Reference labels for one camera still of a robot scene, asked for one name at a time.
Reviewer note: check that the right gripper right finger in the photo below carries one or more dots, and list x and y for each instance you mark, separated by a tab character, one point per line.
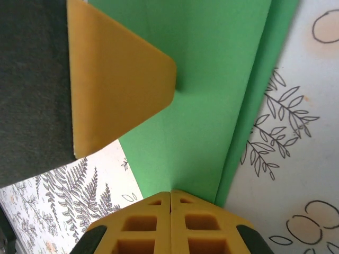
177	225

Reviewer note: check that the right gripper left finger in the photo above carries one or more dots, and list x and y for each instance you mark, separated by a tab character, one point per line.
164	225

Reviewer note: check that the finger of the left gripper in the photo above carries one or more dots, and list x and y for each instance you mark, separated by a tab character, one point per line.
106	92

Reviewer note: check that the green paper sheet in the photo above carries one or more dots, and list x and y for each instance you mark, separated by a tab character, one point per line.
212	79

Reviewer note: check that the floral patterned table mat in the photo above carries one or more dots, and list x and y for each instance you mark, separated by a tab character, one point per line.
291	158

